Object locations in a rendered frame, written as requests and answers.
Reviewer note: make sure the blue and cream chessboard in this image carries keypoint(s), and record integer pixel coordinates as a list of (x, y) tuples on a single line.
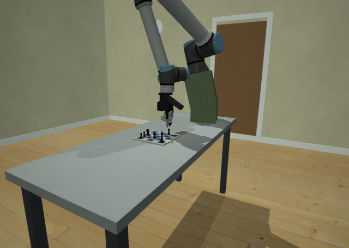
[(149, 138)]

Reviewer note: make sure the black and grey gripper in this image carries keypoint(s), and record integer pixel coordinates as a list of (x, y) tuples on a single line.
[(164, 105)]

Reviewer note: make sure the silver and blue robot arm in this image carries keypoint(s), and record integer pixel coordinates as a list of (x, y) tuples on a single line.
[(204, 44)]

